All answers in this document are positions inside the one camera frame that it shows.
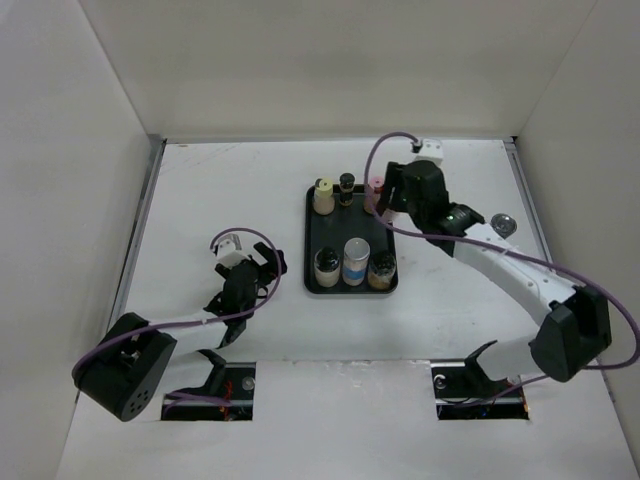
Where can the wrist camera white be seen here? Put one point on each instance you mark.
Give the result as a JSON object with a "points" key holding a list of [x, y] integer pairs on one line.
{"points": [[228, 250], [428, 149]]}

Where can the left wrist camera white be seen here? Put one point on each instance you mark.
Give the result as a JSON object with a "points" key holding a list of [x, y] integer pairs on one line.
{"points": [[228, 250]]}

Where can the tall blue label spice jar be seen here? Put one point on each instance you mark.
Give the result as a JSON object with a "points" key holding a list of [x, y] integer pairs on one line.
{"points": [[356, 255]]}

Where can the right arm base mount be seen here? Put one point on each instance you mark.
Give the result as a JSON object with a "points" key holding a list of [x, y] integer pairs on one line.
{"points": [[464, 392]]}

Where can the white powder bottle silver cap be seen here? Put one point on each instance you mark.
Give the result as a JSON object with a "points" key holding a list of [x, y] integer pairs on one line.
{"points": [[504, 225]]}

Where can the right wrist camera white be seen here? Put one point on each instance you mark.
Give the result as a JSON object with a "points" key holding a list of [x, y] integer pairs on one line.
{"points": [[428, 149]]}

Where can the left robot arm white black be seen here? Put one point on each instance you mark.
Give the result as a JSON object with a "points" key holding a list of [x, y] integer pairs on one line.
{"points": [[127, 368]]}

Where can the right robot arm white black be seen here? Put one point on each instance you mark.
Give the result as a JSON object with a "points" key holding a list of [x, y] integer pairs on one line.
{"points": [[572, 319]]}

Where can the brown spice bottle black cap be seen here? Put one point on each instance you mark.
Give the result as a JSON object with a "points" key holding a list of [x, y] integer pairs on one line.
{"points": [[381, 270]]}

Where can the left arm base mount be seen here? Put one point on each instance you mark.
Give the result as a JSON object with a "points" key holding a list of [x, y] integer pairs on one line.
{"points": [[226, 395]]}

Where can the small black pepper bottle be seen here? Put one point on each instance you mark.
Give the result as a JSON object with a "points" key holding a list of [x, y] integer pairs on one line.
{"points": [[346, 186]]}

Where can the white powder bottle black cap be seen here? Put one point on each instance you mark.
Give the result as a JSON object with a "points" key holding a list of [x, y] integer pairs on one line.
{"points": [[327, 266]]}

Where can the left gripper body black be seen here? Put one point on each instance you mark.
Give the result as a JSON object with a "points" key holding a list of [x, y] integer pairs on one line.
{"points": [[259, 283]]}

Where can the black rectangular tray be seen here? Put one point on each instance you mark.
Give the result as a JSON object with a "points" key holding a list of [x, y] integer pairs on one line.
{"points": [[334, 230]]}

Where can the pink cap spice bottle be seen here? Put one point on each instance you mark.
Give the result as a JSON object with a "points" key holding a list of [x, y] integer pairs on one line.
{"points": [[372, 191]]}

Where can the yellow cap spice bottle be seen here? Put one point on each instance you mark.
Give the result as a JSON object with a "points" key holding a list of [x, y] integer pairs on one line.
{"points": [[323, 200]]}

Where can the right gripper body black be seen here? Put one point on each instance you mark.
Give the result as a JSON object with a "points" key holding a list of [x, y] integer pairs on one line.
{"points": [[396, 178]]}

